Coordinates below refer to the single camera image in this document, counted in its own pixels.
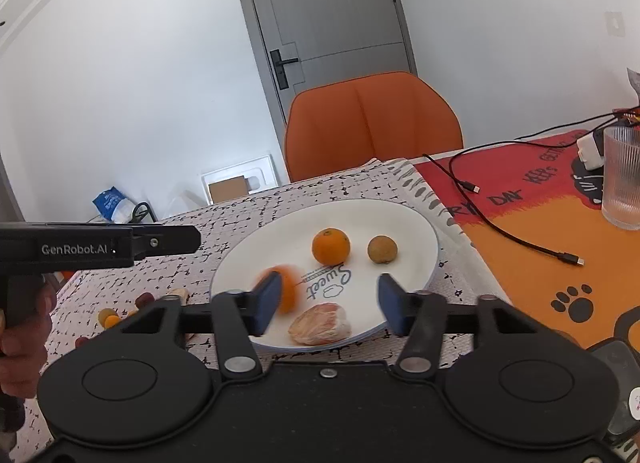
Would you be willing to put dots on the small red fruit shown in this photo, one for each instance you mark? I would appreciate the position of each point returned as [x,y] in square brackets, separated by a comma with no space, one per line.
[82,342]

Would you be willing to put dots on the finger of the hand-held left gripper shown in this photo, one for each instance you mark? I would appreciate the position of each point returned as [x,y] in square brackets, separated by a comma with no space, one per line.
[170,239]

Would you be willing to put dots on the small yellow fruit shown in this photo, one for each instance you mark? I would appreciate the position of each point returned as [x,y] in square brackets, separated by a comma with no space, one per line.
[105,315]

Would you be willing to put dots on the brown cardboard box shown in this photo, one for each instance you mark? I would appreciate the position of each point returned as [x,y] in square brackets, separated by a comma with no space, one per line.
[227,189]

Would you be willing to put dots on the grey snack bag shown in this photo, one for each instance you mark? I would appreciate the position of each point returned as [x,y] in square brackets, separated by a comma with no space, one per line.
[634,83]

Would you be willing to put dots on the white charger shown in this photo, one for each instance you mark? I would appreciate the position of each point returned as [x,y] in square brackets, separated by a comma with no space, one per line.
[590,148]

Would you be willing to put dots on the dark grey device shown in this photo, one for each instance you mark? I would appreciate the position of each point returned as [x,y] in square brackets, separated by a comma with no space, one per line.
[612,358]

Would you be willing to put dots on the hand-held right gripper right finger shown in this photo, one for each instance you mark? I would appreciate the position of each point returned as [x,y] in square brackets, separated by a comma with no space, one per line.
[392,303]

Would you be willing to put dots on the round brown-yellow fruit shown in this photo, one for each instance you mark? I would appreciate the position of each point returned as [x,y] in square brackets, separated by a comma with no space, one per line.
[383,249]

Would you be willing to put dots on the white foam tray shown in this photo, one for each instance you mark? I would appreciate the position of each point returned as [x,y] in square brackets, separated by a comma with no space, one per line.
[260,168]

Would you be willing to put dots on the dark red fruit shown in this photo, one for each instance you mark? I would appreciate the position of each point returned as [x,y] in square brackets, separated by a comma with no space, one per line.
[145,300]

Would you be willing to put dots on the black patterned white tablecloth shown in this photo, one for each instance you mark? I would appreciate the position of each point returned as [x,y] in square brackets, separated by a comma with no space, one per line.
[300,193]

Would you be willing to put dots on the small orange kumquat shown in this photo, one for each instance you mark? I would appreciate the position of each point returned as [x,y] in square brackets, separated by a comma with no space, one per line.
[115,322]

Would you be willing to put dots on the large orange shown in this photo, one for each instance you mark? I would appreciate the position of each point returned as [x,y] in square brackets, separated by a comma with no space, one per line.
[331,246]
[290,290]

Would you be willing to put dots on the orange chair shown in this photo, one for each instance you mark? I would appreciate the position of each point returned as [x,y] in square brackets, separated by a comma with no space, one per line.
[370,118]

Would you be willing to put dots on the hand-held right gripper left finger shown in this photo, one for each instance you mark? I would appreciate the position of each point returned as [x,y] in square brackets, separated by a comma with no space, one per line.
[267,300]

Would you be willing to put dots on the clear plastic cup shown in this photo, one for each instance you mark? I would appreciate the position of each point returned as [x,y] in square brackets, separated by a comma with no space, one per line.
[622,183]

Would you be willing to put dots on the grey door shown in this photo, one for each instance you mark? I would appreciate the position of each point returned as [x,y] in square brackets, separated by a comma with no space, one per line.
[325,3]

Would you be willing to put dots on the person's left hand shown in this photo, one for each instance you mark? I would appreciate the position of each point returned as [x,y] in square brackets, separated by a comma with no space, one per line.
[27,358]

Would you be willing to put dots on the blue and white bag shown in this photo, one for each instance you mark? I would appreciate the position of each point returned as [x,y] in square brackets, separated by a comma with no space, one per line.
[107,200]

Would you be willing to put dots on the white plate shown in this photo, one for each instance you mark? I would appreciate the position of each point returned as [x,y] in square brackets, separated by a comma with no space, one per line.
[280,238]

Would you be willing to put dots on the orange paw print mat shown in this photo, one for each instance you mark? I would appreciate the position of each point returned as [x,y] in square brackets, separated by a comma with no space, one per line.
[525,223]

